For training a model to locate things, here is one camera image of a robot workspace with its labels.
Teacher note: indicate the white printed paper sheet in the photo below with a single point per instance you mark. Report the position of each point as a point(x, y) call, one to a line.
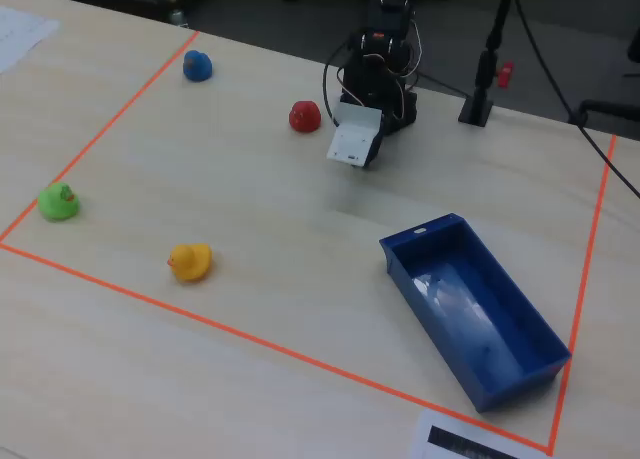
point(20, 39)

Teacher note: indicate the white paper with black bar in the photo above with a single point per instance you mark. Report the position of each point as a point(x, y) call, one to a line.
point(422, 444)

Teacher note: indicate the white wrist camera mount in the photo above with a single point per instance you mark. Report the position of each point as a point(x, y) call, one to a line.
point(352, 134)

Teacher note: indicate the red clamp knob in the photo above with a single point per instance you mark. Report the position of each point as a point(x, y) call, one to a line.
point(506, 74)

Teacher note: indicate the yellow rubber duck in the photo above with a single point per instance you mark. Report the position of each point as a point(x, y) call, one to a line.
point(191, 264)

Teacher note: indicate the green rubber duck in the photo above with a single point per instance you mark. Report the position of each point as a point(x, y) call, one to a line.
point(57, 204)

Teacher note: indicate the blue plastic box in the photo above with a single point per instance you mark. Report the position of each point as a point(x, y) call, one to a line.
point(480, 324)

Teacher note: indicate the black chair base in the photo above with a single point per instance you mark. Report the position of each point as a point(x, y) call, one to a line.
point(610, 106)

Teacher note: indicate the orange tape strip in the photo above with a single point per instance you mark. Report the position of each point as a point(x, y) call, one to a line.
point(270, 345)
point(135, 98)
point(585, 279)

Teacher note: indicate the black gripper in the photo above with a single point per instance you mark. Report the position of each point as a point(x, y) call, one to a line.
point(376, 148)

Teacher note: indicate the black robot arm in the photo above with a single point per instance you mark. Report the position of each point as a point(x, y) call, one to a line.
point(375, 79)

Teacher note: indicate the red rubber duck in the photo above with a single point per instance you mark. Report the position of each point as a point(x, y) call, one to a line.
point(305, 116)

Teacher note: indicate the blue rubber duck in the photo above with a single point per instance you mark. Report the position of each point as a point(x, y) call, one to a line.
point(197, 68)

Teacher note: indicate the black camera stand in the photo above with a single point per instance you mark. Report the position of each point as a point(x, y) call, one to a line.
point(482, 74)

